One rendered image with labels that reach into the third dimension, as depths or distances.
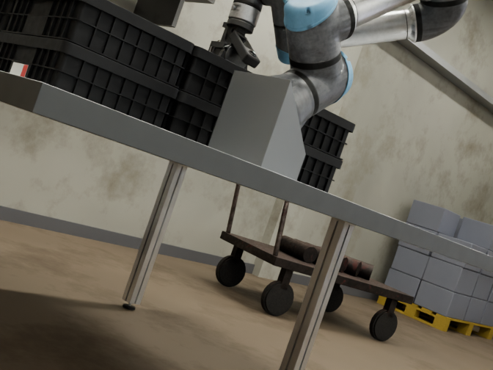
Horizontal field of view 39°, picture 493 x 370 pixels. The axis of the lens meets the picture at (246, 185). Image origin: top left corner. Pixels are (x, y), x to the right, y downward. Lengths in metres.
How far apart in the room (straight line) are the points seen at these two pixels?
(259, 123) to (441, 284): 5.56
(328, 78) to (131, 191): 3.39
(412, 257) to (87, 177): 3.62
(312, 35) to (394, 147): 5.46
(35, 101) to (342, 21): 0.81
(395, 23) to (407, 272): 5.39
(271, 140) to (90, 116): 0.54
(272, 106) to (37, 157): 3.11
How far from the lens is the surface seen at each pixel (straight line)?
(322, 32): 1.51
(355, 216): 1.41
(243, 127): 1.47
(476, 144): 8.29
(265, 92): 1.46
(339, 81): 1.58
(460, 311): 7.05
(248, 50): 1.74
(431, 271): 6.96
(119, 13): 1.53
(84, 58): 1.50
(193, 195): 5.17
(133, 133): 1.00
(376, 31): 1.82
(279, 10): 1.78
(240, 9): 1.81
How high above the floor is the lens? 0.66
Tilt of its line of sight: level
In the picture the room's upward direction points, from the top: 19 degrees clockwise
